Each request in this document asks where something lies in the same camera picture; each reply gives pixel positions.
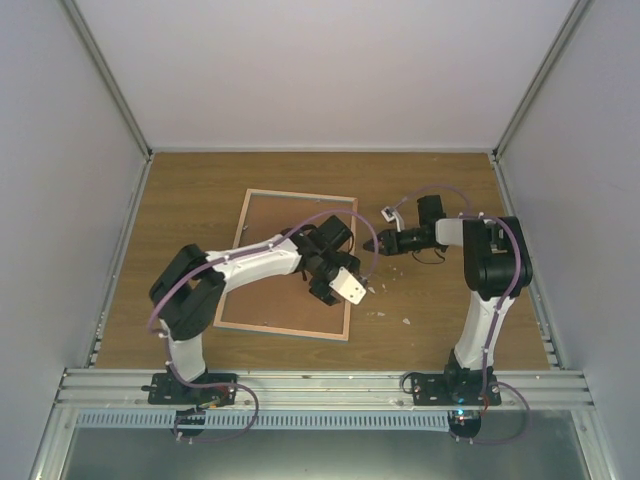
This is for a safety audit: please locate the brown backing board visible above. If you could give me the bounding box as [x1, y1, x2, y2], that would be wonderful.
[218, 193, 355, 335]

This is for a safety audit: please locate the blue wooden picture frame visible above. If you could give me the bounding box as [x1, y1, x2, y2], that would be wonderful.
[212, 187, 359, 343]

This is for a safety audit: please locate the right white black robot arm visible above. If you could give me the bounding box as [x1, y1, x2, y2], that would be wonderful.
[363, 195, 533, 406]

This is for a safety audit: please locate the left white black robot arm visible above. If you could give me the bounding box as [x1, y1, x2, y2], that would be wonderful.
[149, 212, 366, 404]

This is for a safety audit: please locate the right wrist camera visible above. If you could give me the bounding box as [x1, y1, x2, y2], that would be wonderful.
[381, 206, 405, 232]

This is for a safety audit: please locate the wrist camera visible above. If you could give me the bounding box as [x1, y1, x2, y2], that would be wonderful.
[381, 206, 405, 232]
[329, 267, 368, 305]

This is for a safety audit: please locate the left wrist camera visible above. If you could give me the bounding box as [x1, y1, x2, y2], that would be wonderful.
[329, 267, 368, 305]

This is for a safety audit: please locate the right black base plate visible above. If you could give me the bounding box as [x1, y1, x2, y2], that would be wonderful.
[399, 369, 502, 407]

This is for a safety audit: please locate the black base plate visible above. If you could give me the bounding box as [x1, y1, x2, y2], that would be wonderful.
[141, 370, 238, 406]
[399, 369, 502, 407]

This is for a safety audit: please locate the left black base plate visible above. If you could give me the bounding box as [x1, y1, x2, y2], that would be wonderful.
[141, 370, 238, 406]

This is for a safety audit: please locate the grey slotted cable duct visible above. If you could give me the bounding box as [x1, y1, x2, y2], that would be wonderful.
[76, 409, 449, 432]

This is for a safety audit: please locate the aluminium front rail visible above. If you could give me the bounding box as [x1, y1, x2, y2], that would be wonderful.
[55, 369, 595, 411]

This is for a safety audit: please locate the right aluminium corner post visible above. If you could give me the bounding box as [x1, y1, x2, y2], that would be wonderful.
[491, 0, 593, 162]

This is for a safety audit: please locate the aluminium corner post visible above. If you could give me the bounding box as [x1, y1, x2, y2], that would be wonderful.
[491, 0, 593, 162]
[59, 0, 153, 163]

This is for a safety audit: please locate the left aluminium corner post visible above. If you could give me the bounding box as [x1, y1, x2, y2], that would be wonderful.
[59, 0, 153, 163]

